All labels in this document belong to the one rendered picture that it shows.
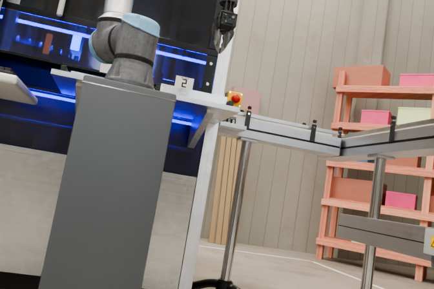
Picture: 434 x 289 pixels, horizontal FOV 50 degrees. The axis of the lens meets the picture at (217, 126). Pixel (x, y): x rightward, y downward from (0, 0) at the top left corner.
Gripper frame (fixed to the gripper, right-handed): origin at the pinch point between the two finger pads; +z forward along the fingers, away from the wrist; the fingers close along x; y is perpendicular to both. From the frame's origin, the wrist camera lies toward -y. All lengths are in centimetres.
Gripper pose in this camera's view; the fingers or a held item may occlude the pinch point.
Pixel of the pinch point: (219, 50)
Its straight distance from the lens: 184.4
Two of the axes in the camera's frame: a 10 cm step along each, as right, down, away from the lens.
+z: -1.6, 9.8, -1.5
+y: 2.3, -1.1, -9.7
